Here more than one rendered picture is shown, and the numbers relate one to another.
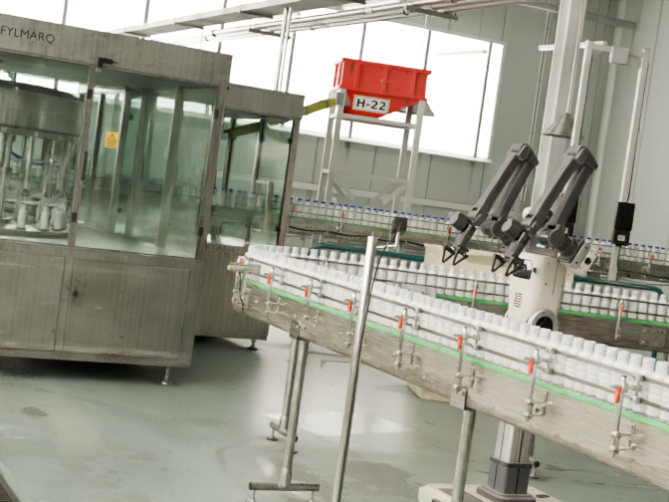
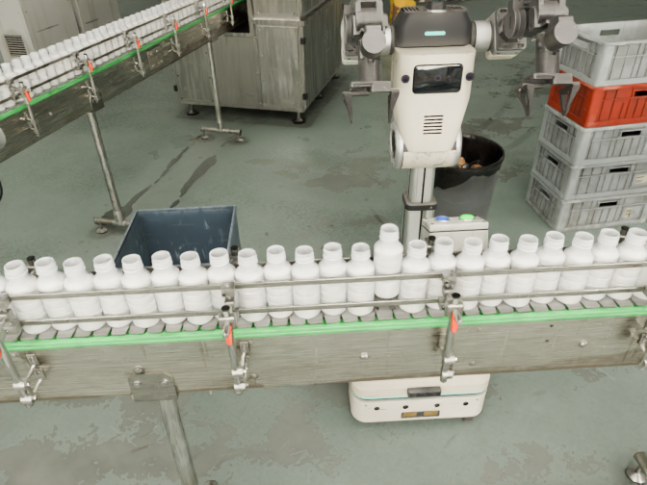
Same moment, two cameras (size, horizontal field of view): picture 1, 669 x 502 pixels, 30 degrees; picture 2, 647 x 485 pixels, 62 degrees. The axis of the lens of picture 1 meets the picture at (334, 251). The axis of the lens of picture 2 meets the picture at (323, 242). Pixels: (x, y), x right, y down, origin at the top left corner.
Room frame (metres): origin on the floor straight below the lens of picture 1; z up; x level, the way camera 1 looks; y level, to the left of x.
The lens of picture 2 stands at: (5.22, 0.73, 1.78)
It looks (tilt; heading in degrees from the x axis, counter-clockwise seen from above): 34 degrees down; 294
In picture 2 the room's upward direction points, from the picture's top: 2 degrees counter-clockwise
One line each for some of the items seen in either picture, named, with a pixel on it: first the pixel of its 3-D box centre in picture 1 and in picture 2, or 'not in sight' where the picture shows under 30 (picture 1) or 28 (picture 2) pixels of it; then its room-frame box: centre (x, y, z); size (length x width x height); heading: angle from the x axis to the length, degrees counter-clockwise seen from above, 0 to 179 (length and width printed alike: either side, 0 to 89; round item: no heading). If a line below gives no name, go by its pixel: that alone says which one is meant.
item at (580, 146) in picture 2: not in sight; (606, 129); (4.87, -2.61, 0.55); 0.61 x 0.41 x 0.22; 33
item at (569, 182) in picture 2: not in sight; (596, 164); (4.87, -2.61, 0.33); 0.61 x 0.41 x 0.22; 32
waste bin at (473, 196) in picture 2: not in sight; (452, 203); (5.59, -1.85, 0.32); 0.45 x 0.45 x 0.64
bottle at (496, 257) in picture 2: (387, 305); (493, 269); (5.25, -0.26, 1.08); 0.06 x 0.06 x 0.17
